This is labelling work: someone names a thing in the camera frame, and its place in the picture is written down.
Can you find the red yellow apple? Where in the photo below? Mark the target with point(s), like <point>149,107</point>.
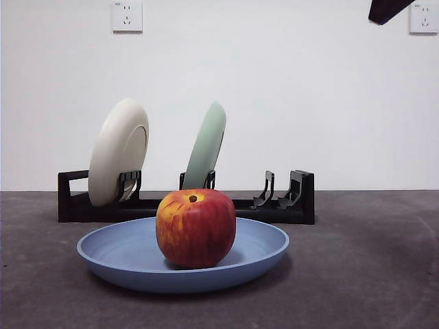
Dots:
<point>195,229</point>

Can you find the pale green plate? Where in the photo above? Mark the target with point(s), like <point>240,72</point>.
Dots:
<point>205,147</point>

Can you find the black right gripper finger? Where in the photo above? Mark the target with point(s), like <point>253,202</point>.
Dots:
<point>385,9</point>

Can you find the blue plate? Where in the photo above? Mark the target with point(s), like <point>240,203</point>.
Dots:
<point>120,255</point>

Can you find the white wall socket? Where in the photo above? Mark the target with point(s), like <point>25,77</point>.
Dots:
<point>426,22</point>
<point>127,17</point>

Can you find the cream plate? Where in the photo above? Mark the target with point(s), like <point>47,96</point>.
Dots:
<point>113,154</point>

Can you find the black plate rack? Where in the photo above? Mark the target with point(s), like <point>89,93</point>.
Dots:
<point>75,212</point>

